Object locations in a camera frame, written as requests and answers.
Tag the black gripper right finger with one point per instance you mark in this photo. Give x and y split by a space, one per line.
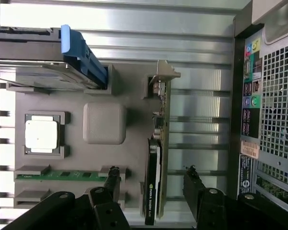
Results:
193 187

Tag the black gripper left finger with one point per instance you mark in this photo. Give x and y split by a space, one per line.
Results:
111 184

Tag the green RAM stick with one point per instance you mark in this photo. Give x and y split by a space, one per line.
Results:
62 175

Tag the dark service tag label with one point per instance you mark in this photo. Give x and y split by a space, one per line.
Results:
245 172

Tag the orange barcode sticker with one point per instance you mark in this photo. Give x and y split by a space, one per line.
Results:
249 148

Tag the grey plastic parts rack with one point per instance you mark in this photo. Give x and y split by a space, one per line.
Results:
134 119

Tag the silver CPU chip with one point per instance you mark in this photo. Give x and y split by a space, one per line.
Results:
40 134

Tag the grey metal PC case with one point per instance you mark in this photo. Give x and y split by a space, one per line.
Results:
278 95

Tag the hard disk with blue carrier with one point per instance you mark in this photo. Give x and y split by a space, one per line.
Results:
81 55

